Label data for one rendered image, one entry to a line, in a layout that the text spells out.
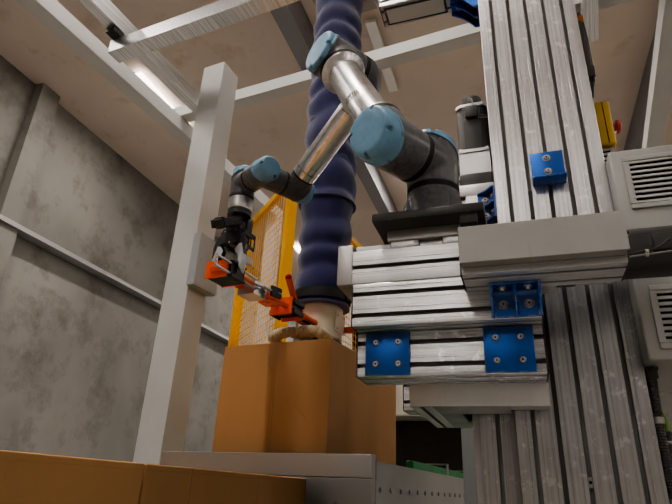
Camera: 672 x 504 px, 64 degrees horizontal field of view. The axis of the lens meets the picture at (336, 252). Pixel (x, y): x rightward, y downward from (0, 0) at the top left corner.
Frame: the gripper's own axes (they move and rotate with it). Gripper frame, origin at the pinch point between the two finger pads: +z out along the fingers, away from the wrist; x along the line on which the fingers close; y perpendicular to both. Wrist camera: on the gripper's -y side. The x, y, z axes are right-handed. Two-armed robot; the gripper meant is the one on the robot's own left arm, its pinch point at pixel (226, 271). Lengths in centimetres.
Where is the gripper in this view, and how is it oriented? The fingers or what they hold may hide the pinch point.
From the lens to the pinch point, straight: 158.4
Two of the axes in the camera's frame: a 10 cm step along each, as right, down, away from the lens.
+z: -0.5, 9.1, -4.1
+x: -9.0, 1.4, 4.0
